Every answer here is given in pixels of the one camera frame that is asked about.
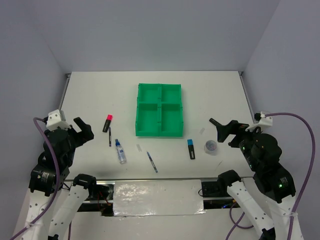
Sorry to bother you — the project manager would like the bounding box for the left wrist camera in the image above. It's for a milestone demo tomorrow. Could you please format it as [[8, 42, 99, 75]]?
[[46, 109, 71, 131]]

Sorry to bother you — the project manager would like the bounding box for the table left edge rail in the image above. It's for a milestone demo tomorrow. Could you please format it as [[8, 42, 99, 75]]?
[[58, 72, 72, 110]]

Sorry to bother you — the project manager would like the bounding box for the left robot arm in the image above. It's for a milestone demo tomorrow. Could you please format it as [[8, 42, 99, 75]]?
[[21, 115, 98, 240]]

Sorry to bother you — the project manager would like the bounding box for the silver tape panel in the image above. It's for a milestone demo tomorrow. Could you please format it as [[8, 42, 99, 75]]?
[[113, 179, 206, 217]]

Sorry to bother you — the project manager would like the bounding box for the blue pen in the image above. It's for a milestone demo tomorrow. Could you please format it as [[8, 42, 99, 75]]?
[[146, 151, 158, 173]]

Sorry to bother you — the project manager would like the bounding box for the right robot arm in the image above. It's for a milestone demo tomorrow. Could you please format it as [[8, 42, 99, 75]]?
[[209, 114, 296, 240]]

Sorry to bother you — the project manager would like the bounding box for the purple pen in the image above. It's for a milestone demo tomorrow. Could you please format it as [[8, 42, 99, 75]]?
[[108, 127, 112, 147]]

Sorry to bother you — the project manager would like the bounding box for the table right edge rail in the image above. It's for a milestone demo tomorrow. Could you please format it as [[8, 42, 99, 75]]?
[[238, 71, 254, 120]]

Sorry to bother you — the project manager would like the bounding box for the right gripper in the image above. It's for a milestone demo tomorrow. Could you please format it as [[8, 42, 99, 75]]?
[[215, 117, 263, 169]]

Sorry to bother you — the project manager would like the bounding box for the green four-compartment tray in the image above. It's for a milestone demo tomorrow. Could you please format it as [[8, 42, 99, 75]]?
[[135, 83, 184, 138]]

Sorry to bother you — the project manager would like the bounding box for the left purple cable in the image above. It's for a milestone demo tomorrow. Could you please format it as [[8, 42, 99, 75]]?
[[9, 116, 73, 240]]

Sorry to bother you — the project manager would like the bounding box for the table edge rail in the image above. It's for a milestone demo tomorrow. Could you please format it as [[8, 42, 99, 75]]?
[[58, 72, 72, 110], [238, 71, 254, 120]]

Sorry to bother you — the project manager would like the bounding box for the clear spray bottle blue cap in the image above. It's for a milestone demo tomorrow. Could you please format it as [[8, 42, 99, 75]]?
[[115, 139, 127, 164]]

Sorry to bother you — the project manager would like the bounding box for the blue-capped black highlighter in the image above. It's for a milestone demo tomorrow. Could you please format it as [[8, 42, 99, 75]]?
[[187, 139, 196, 160]]

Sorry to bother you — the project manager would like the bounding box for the clear round container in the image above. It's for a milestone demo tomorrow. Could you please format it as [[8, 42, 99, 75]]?
[[204, 140, 218, 156]]

